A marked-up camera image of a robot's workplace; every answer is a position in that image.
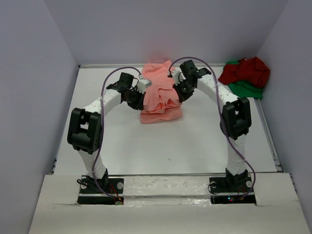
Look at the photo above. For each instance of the green t shirt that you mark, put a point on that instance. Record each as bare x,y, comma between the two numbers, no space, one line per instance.
245,89

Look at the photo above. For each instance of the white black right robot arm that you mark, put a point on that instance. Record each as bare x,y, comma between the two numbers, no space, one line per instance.
235,121

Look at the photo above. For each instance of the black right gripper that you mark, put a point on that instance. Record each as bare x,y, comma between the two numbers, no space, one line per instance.
183,96

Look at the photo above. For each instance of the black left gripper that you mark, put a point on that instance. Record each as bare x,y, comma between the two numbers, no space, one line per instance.
139,105

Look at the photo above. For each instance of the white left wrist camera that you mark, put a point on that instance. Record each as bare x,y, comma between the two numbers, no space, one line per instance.
143,84

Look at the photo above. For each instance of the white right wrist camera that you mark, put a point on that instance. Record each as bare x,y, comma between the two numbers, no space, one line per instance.
175,76

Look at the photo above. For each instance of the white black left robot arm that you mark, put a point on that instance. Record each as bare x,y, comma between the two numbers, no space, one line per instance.
86,126

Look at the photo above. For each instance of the red t shirt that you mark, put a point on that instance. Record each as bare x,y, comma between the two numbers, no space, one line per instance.
252,70

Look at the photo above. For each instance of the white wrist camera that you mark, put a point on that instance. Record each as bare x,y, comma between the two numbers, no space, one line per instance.
143,84
175,76

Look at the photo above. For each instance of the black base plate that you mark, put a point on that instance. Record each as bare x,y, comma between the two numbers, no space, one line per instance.
89,194
222,193

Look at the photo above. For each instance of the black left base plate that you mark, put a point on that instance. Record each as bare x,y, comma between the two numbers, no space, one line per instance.
89,194

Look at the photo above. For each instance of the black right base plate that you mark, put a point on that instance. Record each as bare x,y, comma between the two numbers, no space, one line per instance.
222,193

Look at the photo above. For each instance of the white foam strip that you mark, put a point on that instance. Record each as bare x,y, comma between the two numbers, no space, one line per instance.
166,190

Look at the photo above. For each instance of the pink t shirt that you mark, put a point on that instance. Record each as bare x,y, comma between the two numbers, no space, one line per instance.
161,102

